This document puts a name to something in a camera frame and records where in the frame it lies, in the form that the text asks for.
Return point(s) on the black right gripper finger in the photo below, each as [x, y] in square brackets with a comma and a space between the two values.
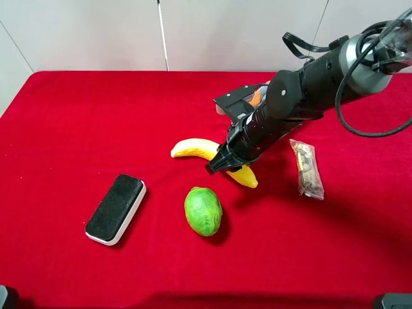
[234, 164]

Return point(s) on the dark block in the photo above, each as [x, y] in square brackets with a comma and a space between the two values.
[393, 301]
[8, 297]

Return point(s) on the clear snack packet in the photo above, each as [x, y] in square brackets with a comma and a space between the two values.
[309, 180]

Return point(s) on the green mango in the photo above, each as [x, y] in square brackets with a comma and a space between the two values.
[203, 211]

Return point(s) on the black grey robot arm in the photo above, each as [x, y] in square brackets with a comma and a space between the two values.
[348, 69]

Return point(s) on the black and white board eraser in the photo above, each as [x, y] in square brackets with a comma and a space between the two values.
[116, 210]

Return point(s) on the yellow banana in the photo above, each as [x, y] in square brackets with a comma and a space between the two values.
[207, 149]

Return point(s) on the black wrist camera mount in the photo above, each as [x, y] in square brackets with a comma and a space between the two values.
[236, 104]

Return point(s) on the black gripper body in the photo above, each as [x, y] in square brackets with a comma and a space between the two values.
[254, 134]

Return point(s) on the dark block bottom right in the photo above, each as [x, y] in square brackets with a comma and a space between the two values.
[393, 301]

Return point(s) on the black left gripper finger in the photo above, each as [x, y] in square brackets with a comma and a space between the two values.
[220, 162]

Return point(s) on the red tablecloth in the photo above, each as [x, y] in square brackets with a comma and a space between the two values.
[67, 135]

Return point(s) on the dark block bottom left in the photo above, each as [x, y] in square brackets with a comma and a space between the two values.
[8, 297]

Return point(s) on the grey and orange towel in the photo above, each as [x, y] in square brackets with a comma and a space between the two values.
[259, 95]

